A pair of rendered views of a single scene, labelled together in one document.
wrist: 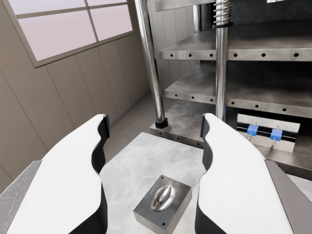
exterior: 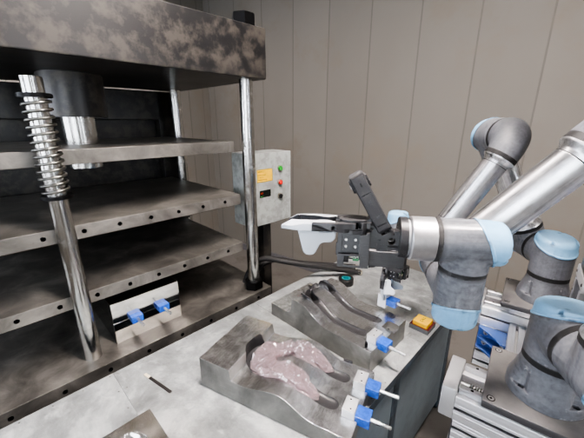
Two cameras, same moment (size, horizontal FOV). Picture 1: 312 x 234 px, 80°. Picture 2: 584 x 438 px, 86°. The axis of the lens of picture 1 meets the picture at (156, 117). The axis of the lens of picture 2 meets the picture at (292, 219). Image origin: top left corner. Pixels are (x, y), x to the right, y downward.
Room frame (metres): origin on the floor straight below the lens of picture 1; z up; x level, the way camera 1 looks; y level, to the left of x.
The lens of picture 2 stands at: (0.06, 0.54, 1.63)
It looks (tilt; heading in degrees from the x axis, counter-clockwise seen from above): 17 degrees down; 275
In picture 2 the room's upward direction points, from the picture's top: straight up
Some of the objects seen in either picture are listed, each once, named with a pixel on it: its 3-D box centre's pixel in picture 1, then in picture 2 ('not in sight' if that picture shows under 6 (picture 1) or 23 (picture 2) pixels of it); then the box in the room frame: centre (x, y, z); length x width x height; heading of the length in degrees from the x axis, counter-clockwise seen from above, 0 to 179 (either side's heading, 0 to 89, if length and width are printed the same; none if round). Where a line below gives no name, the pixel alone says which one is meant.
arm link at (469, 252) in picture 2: not in sight; (467, 243); (-0.19, 0.04, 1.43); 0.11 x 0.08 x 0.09; 174
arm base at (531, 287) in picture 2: not in sight; (545, 285); (-0.73, -0.49, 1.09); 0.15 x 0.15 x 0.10
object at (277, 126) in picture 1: (271, 109); (127, 289); (0.94, -0.70, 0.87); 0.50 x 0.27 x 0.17; 140
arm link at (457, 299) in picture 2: not in sight; (454, 289); (-0.19, 0.02, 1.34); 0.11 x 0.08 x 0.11; 84
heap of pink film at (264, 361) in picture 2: not in sight; (289, 360); (0.13, -0.28, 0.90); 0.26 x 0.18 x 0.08; 157
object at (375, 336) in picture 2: not in sight; (387, 345); (-0.19, -0.38, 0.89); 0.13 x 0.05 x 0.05; 140
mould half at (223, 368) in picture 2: not in sight; (287, 371); (0.14, -0.27, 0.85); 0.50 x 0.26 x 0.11; 157
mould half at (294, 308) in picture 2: not in sight; (334, 311); (-0.02, -0.60, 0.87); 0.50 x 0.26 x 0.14; 140
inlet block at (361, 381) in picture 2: not in sight; (376, 389); (-0.13, -0.22, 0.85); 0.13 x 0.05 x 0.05; 157
